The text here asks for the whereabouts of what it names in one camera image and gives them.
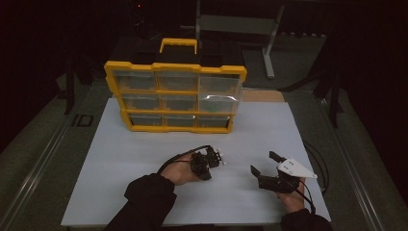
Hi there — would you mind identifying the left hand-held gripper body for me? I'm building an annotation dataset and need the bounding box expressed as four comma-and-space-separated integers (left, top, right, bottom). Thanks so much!
190, 144, 226, 182

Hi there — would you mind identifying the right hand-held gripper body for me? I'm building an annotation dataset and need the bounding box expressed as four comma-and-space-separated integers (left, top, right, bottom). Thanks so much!
258, 157, 319, 194

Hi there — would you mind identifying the yellow drawer organizer cabinet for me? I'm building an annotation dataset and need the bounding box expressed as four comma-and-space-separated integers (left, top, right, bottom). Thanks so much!
104, 36, 248, 134

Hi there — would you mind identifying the clear plastic drawer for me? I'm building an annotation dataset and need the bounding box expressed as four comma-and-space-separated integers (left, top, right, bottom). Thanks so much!
198, 74, 243, 114

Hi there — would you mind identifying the person's left hand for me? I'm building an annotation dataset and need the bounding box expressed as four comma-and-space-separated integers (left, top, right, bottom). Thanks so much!
160, 153, 201, 187

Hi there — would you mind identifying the person's right hand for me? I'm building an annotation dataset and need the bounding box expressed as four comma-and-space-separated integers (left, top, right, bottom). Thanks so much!
276, 179, 306, 215

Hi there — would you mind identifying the white table cover sheet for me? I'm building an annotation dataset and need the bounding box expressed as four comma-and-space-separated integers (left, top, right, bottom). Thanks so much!
61, 97, 332, 227

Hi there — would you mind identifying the black stand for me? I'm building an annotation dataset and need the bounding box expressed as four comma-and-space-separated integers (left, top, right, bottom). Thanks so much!
277, 62, 346, 129
63, 57, 77, 116

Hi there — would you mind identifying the grid of clear drawers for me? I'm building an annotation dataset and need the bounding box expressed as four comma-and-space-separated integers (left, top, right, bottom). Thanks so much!
112, 69, 233, 127

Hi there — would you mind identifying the power strip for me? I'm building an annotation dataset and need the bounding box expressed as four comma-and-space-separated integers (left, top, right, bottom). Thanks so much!
278, 31, 327, 39

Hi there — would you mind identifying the grey metal stand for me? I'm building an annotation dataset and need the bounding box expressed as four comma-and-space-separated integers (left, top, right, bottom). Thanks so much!
195, 0, 286, 80

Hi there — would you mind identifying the aluminium rail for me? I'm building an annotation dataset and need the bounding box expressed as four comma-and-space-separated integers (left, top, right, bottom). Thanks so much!
316, 95, 386, 231
0, 95, 88, 231

